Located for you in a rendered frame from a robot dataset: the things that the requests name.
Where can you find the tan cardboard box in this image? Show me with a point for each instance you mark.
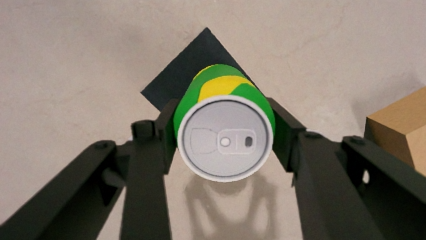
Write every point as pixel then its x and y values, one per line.
pixel 400 129

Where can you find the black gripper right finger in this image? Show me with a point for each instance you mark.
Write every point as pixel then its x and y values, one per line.
pixel 326 175

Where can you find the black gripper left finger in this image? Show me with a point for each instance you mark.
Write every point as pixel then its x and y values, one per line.
pixel 71 206

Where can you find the green and yellow drink can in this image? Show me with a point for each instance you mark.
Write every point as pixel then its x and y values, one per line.
pixel 223 127

